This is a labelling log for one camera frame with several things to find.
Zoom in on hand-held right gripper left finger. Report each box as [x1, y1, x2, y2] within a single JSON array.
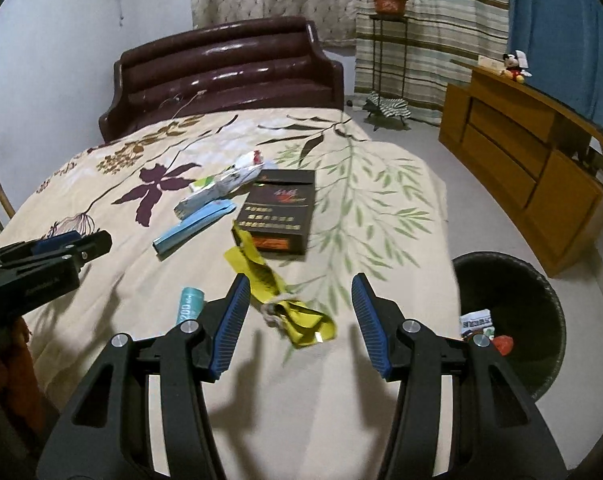
[[39, 272, 252, 480]]

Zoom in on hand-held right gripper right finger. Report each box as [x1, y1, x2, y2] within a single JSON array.
[[351, 272, 567, 480]]

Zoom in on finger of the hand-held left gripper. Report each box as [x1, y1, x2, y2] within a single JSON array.
[[34, 232, 81, 255], [0, 230, 113, 273]]

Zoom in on teal white tube package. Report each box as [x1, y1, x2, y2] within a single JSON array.
[[176, 286, 205, 328]]

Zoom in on yellow wrapper strip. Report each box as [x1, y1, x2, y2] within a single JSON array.
[[224, 222, 338, 350]]

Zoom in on long white packet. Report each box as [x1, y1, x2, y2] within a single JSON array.
[[460, 310, 496, 338]]

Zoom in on dark cigarette carton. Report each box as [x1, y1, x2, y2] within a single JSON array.
[[230, 169, 316, 257]]

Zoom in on white green wrapper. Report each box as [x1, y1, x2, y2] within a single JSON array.
[[174, 150, 278, 221]]

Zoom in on black trash bin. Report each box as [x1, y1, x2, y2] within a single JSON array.
[[451, 252, 567, 403]]

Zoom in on person's left forearm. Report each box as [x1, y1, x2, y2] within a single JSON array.
[[0, 310, 45, 441]]

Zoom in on wooden chair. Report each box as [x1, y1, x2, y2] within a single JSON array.
[[0, 160, 18, 253]]

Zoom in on floral blanket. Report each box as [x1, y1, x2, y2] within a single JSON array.
[[0, 107, 462, 480]]

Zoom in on wooden cabinet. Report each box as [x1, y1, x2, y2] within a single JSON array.
[[439, 57, 603, 277]]

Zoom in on brown leather sofa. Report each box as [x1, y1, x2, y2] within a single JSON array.
[[98, 16, 345, 143]]

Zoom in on striped curtain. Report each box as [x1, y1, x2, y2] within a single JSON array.
[[354, 0, 511, 126]]

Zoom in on mouse plush toy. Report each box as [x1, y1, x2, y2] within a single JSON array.
[[501, 50, 532, 85]]

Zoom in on beige diamond pattern curtain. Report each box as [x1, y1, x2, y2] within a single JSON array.
[[189, 0, 359, 46]]

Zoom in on black metal plant stand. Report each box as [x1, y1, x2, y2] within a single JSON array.
[[369, 12, 412, 131]]

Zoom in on blue curtain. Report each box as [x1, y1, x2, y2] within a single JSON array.
[[504, 0, 603, 143]]

